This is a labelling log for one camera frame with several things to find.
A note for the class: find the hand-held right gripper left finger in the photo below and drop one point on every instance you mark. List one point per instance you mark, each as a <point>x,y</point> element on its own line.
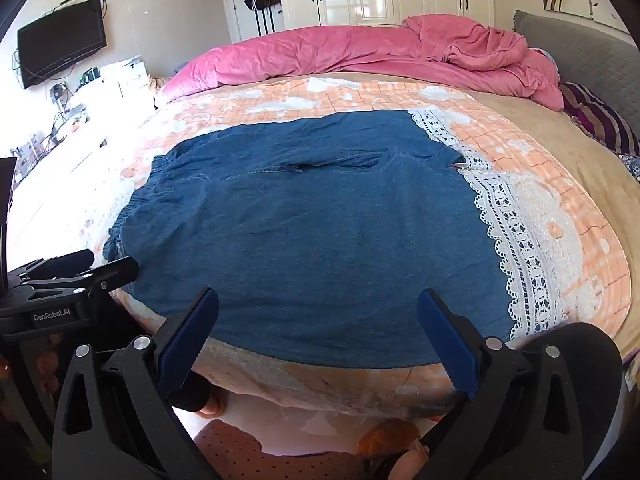
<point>192,342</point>

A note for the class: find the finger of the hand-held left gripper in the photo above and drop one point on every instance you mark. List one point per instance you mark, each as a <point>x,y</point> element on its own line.
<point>110,270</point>
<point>75,258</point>

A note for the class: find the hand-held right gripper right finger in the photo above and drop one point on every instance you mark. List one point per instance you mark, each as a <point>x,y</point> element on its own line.
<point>447,345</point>

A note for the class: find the blue denim pants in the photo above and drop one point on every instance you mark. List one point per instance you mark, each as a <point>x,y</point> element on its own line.
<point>300,235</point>

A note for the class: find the person's left hand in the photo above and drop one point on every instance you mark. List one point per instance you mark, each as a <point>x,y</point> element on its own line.
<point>48,360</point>

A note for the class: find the person's black trouser leg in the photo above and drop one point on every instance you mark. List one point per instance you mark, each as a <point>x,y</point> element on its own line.
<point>192,392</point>

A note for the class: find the person's red dotted garment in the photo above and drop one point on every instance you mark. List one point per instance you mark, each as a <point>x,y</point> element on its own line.
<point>270,452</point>

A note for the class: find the cluttered white desk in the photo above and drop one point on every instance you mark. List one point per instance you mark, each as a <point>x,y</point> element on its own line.
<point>55,125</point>

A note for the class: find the white cabinet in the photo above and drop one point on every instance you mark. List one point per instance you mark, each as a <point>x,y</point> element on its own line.
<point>127,80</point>

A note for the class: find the black flat television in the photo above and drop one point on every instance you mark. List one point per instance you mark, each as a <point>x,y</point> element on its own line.
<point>60,45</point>

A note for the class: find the bed with beige sheet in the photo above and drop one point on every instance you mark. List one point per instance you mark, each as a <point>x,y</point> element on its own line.
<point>565,130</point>

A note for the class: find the blue patterned pillow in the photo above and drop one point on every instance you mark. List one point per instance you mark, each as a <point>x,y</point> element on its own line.
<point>632,165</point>

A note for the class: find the orange printed fleece blanket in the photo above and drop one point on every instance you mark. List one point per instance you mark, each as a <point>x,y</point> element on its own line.
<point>350,92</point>

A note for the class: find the purple striped pillow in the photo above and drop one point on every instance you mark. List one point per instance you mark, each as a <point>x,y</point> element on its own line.
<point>600,120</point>

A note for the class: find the pink duvet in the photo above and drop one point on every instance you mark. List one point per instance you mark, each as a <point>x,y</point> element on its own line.
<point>325,55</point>

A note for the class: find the white door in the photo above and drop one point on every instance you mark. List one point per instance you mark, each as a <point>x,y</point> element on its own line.
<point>295,15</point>

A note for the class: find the grey padded headboard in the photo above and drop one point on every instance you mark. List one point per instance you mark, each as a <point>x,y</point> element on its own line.
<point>575,55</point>

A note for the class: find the pale wall painting panel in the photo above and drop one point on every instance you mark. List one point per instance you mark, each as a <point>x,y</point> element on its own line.
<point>607,0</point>

